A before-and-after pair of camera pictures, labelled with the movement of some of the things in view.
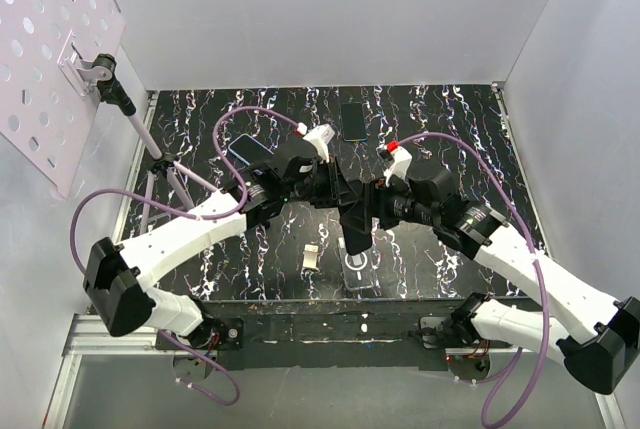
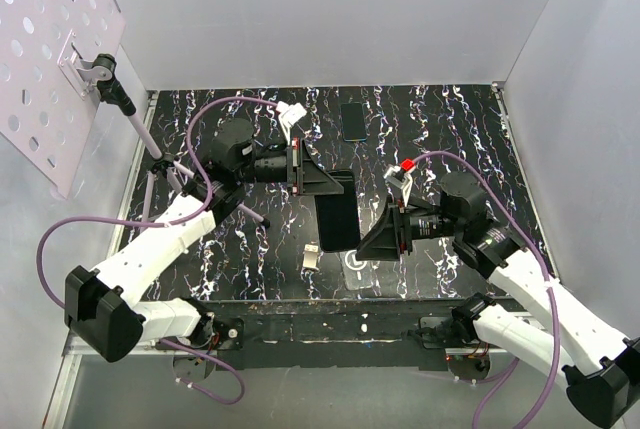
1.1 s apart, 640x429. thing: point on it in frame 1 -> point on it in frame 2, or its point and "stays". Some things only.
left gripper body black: (323, 188) -> (294, 173)
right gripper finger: (356, 213) -> (384, 244)
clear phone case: (358, 269) stays
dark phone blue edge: (353, 122) stays
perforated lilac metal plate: (58, 16) stays
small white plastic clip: (310, 256) stays
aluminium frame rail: (90, 335) stays
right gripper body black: (394, 204) -> (405, 229)
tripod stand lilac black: (104, 68) stays
